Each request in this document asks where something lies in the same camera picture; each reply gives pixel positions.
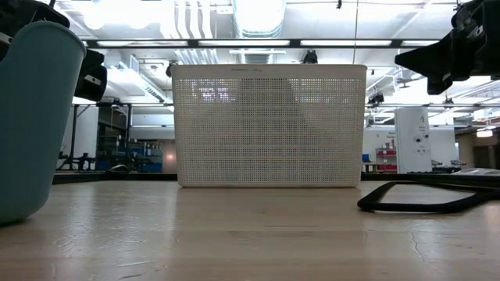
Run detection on teal plastic bin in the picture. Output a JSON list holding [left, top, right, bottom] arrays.
[[0, 20, 88, 226]]

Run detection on black overhead crossbar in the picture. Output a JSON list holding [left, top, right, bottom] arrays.
[[84, 37, 441, 50]]

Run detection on dark background shelf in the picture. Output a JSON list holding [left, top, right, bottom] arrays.
[[97, 107, 132, 173]]

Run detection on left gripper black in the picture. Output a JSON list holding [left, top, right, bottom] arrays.
[[73, 48, 109, 102]]

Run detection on dark velvet clothes hanger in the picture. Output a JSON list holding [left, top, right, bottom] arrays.
[[356, 180, 500, 215]]

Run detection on black aluminium table frame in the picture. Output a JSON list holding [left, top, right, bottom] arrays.
[[52, 173, 500, 187]]

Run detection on white perforated laundry basket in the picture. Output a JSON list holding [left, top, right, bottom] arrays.
[[170, 64, 368, 189]]

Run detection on blue storage bins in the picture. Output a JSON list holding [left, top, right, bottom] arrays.
[[132, 140, 164, 173]]

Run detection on thin hanging cable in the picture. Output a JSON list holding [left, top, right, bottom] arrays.
[[352, 0, 359, 66]]

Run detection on red background shelf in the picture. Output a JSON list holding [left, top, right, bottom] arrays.
[[375, 146, 398, 173]]

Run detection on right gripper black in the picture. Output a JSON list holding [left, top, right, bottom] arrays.
[[394, 0, 500, 95]]

